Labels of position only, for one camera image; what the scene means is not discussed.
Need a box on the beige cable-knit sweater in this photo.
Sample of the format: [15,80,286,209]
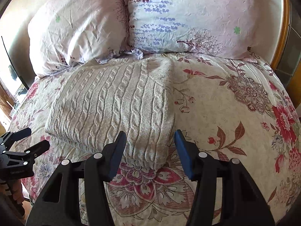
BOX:
[45,55,175,170]

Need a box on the person's left hand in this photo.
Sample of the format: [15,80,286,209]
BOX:
[8,180,25,217]

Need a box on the black monitor screen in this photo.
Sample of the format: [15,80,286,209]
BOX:
[0,35,30,91]

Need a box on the pink floral left pillow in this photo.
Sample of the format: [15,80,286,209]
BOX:
[27,0,128,77]

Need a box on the wooden framed cabinet door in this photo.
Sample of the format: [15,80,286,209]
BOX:
[271,0,300,108]

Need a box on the pink lavender right pillow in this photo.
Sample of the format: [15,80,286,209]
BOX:
[125,0,260,60]

